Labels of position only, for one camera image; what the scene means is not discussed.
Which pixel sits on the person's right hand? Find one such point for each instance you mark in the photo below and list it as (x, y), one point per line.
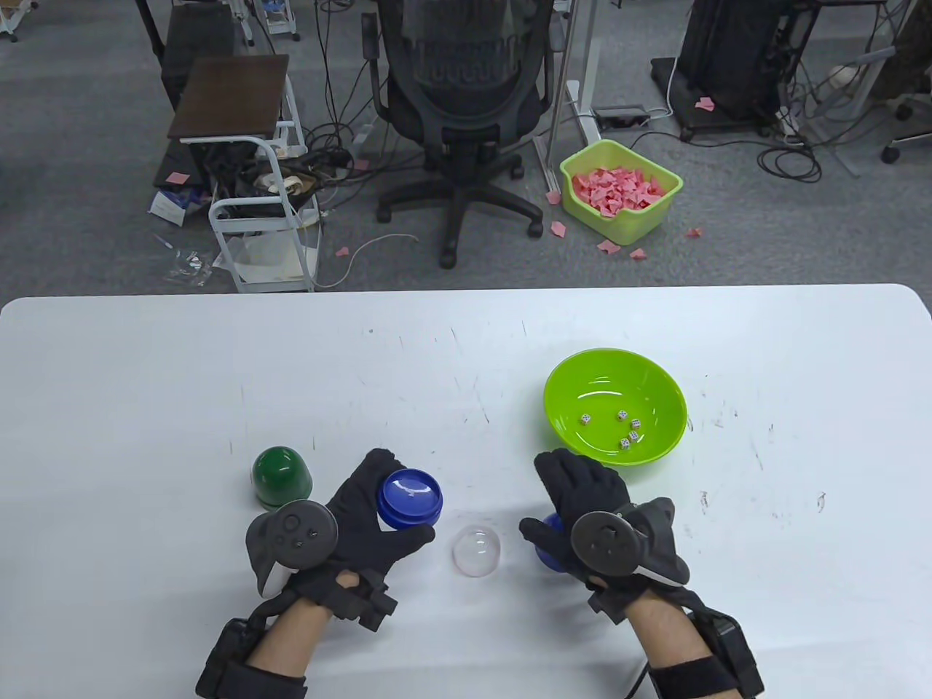
(582, 488)

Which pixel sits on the person's left hand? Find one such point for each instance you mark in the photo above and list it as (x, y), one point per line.
(364, 531)

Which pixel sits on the person's right thumb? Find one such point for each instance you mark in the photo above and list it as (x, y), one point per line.
(537, 533)

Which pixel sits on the person's left thumb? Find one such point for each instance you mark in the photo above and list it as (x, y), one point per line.
(409, 542)

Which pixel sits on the blue dice cup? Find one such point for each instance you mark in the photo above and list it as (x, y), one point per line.
(550, 550)
(411, 499)

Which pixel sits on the person's left forearm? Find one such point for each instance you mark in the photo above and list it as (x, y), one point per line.
(291, 633)

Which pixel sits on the person's right forearm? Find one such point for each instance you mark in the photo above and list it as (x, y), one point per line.
(666, 630)

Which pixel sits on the clear dome dice cup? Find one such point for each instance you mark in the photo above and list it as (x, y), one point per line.
(477, 551)

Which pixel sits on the grey controller on right glove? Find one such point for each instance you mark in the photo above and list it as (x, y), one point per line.
(611, 542)

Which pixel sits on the grey controller on glove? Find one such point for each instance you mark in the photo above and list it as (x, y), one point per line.
(611, 542)
(291, 539)

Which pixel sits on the grey controller on left glove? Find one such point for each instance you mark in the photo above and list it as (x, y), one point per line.
(291, 539)

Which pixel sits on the green dice cup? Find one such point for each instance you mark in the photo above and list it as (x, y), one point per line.
(282, 477)

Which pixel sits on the lime green bowl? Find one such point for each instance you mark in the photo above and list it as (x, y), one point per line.
(615, 386)

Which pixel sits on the lime green plastic basin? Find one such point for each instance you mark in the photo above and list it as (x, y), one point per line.
(633, 226)

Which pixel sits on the pile of pink paper pieces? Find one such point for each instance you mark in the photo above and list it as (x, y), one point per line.
(619, 191)

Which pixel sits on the clear plastic bag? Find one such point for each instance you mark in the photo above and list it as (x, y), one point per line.
(188, 268)

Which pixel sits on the blue and white box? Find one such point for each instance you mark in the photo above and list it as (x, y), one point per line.
(173, 205)

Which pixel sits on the grey floor power box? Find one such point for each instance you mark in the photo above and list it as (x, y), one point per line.
(621, 116)

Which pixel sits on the white desk leg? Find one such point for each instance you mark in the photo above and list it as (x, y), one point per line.
(579, 95)

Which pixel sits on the black mesh office chair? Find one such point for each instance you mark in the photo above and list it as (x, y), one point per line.
(466, 80)

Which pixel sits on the white power strip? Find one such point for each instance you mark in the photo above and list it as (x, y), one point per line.
(788, 125)

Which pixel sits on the white cart with brown top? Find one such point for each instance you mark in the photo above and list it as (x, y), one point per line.
(233, 95)

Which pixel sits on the black equipment trolley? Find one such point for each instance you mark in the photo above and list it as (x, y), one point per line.
(728, 65)

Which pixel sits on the dark side table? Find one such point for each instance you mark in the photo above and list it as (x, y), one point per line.
(196, 36)

